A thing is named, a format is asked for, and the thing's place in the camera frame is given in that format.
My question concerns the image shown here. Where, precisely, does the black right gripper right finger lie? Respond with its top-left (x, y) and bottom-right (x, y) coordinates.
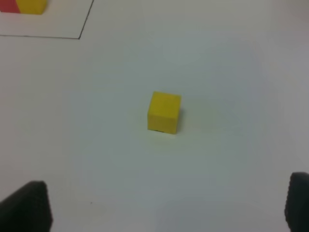
top-left (284, 172), bottom-right (309, 232)

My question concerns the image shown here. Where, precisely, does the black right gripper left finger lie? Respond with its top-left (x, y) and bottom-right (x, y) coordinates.
top-left (0, 181), bottom-right (53, 232)

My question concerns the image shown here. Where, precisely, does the loose yellow cube block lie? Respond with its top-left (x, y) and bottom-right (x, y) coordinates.
top-left (147, 91), bottom-right (182, 134)

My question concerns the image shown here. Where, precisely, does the black-outlined template sheet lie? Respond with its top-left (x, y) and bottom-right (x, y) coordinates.
top-left (0, 0), bottom-right (94, 40)

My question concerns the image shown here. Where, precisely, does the template yellow cube block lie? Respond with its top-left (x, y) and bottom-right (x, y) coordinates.
top-left (16, 0), bottom-right (48, 15)

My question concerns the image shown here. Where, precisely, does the template red cube block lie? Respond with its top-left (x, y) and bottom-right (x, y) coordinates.
top-left (0, 0), bottom-right (20, 14)

